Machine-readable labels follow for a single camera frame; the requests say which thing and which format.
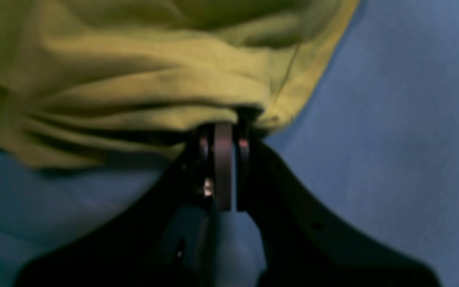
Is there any blue table cloth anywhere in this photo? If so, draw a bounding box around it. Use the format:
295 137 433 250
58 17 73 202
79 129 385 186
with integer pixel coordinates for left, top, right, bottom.
0 0 459 287

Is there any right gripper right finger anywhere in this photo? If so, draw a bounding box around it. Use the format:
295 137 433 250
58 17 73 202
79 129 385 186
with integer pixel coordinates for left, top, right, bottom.
233 119 441 287

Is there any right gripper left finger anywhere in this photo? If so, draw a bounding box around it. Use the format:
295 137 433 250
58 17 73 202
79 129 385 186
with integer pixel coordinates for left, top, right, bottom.
14 123 233 287

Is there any olive green t-shirt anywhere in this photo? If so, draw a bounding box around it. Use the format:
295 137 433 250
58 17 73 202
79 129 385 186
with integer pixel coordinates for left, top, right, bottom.
0 0 359 168

